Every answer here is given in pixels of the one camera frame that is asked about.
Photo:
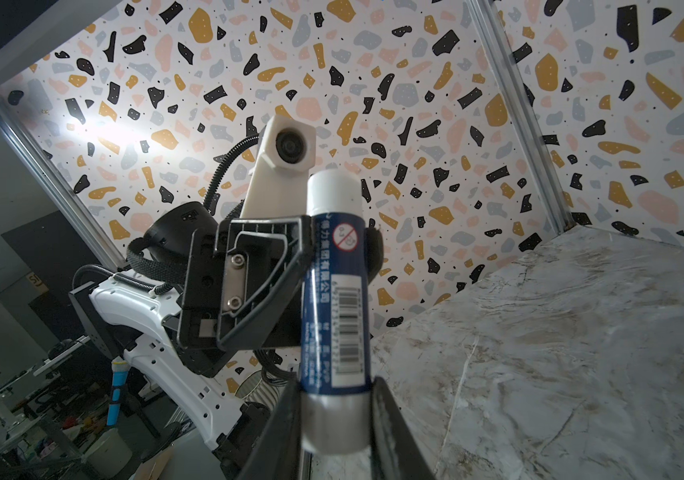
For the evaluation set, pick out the blue white glue stick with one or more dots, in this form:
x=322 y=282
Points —
x=335 y=363

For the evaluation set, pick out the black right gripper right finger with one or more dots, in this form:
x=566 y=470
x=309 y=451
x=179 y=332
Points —
x=394 y=452

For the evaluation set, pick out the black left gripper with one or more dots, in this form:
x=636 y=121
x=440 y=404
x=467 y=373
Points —
x=243 y=288

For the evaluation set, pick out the blue cylinder bottle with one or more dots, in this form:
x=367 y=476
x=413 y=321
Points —
x=120 y=372

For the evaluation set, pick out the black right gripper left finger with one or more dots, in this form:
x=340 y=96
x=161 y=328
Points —
x=278 y=453

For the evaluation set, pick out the aluminium corner post left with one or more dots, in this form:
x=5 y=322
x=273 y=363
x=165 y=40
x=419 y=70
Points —
x=500 y=56

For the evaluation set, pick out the ribbed grey round object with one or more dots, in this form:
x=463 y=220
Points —
x=255 y=389

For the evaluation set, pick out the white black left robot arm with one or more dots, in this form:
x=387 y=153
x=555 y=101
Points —
x=137 y=318

